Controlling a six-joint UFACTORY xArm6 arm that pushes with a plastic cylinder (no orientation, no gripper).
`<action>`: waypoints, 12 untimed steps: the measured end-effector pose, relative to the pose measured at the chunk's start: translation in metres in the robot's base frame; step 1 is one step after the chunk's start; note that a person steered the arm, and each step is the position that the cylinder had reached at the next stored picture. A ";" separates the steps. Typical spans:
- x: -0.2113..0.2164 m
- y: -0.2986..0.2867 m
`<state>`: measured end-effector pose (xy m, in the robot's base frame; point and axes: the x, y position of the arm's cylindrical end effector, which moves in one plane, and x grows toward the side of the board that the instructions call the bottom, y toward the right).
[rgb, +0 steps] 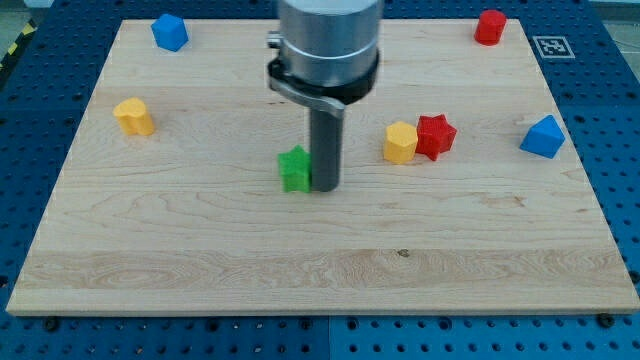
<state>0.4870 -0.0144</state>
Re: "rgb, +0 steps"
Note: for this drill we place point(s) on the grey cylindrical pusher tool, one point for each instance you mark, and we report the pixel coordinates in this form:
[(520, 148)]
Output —
[(325, 150)]

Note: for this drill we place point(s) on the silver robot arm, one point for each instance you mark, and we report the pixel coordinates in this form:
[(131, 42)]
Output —
[(327, 58)]

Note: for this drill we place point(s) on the green star block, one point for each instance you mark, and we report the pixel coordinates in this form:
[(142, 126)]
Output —
[(294, 170)]

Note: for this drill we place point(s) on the yellow hexagon block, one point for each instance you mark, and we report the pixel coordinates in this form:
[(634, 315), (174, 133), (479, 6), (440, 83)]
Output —
[(400, 142)]

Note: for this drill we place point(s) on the red star block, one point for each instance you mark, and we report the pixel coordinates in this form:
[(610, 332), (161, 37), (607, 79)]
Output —
[(435, 135)]

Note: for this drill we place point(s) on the wooden board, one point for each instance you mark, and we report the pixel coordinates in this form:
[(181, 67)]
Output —
[(192, 220)]

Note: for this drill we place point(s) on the blue pentagon block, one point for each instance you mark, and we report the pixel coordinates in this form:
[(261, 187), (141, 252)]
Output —
[(170, 32)]

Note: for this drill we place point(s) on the yellow heart block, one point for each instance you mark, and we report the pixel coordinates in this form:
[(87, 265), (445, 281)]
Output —
[(133, 117)]

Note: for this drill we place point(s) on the red cylinder block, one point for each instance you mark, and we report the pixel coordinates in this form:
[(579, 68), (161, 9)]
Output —
[(490, 26)]

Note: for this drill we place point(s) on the blue triangle block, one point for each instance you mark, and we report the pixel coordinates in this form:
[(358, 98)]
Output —
[(544, 138)]

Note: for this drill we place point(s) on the white fiducial marker tag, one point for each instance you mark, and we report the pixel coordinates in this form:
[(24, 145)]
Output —
[(553, 47)]

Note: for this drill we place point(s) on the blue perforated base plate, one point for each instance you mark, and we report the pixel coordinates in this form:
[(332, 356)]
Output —
[(45, 87)]

